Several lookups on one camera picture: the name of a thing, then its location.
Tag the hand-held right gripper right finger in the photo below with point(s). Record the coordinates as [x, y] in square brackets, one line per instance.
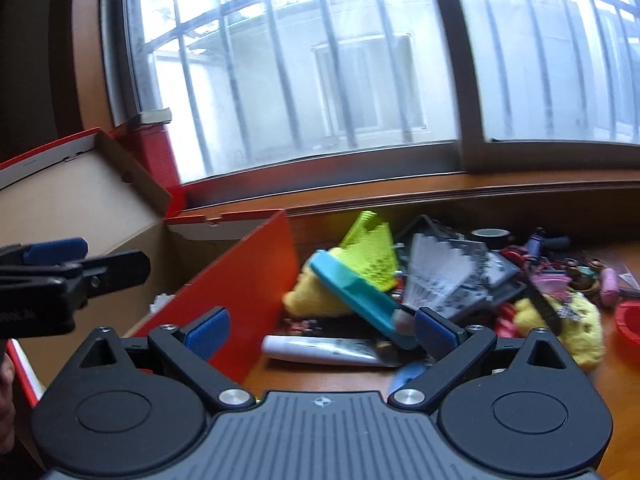
[437, 332]

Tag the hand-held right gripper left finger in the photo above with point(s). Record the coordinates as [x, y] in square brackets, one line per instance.
[207, 332]

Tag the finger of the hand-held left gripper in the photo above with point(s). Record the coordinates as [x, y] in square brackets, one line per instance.
[120, 270]
[55, 250]

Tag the red cardboard box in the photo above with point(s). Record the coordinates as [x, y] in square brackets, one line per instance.
[240, 280]

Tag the grey plastic plate with holes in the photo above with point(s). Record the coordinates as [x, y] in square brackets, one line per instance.
[502, 267]

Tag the person's left hand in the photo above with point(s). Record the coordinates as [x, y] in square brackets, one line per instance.
[6, 395]

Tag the grey studded strip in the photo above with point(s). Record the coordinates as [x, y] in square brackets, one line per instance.
[472, 297]

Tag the blue plastic piece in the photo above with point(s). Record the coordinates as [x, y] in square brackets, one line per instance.
[405, 377]

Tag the yellow-green nylon shuttlecock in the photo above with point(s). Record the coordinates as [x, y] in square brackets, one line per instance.
[372, 260]

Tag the teal plastic tray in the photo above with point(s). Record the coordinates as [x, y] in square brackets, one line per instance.
[350, 285]

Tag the black tape roll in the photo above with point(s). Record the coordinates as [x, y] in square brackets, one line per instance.
[490, 237]

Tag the small yellow plush toy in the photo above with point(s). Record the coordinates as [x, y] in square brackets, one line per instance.
[310, 295]

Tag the red toy car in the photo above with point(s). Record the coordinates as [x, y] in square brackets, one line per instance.
[515, 255]

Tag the black flat strip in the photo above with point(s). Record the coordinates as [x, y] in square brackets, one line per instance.
[545, 307]

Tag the white tube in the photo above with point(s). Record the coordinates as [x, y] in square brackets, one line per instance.
[320, 350]

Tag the red upright carton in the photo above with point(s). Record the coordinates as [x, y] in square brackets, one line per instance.
[157, 155]

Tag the pink translucent cup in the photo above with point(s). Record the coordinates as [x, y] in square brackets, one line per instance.
[547, 281]

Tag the dark purple tool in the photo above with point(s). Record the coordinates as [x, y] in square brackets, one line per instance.
[536, 244]

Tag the yellow plush dog toy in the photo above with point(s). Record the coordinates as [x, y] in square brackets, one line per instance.
[580, 330]

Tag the small brown-capped jar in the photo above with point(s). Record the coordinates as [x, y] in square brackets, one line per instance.
[596, 265]
[572, 265]

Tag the wooden window sill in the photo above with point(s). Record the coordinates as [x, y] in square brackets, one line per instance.
[400, 185]

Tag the coil of coloured bands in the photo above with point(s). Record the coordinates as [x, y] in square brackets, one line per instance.
[584, 282]

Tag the grey flat block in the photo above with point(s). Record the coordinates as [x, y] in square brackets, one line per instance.
[150, 116]

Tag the pink cylinder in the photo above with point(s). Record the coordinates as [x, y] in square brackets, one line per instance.
[611, 287]

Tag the red round ashtray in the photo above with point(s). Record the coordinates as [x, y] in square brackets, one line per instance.
[630, 327]

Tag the clear plastic triangle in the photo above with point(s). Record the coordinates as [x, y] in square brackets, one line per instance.
[630, 272]

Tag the barred window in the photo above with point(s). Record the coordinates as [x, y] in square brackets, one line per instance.
[325, 60]

